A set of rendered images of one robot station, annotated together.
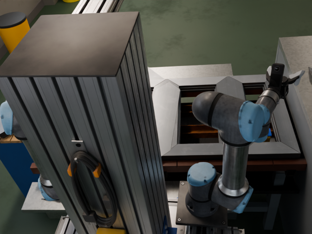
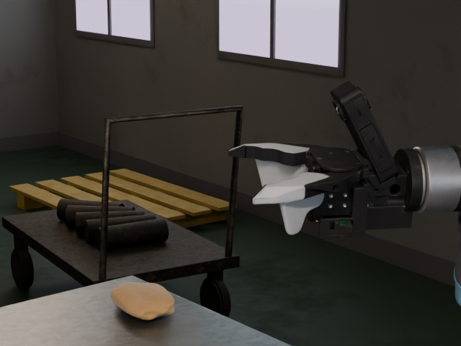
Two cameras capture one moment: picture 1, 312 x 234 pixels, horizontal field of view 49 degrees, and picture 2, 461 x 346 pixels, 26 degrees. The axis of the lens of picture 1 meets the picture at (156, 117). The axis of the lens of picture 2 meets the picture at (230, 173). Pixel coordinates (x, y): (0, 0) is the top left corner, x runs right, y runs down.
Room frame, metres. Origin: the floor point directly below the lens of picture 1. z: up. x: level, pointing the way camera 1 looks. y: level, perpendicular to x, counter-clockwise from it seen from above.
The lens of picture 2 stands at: (2.00, 0.08, 1.69)
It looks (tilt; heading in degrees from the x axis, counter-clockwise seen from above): 13 degrees down; 221
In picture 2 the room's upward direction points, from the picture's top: straight up
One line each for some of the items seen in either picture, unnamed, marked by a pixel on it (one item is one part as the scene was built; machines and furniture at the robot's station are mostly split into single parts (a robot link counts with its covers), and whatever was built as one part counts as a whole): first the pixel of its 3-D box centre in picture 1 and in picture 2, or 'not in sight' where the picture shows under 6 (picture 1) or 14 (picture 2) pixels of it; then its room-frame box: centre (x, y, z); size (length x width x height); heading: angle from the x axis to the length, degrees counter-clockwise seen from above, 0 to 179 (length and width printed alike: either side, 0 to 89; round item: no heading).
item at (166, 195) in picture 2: not in sight; (119, 204); (-2.29, -4.62, 0.06); 1.37 x 0.97 x 0.12; 76
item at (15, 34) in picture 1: (18, 40); not in sight; (4.06, 1.60, 0.30); 0.40 x 0.38 x 0.61; 76
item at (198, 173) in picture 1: (203, 180); not in sight; (0.84, -0.16, 1.20); 0.13 x 0.12 x 0.14; 50
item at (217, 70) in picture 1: (157, 78); not in sight; (2.23, -0.06, 0.74); 1.20 x 0.26 x 0.03; 80
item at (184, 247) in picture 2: not in sight; (114, 202); (-1.09, -3.33, 0.52); 1.32 x 0.77 x 1.04; 69
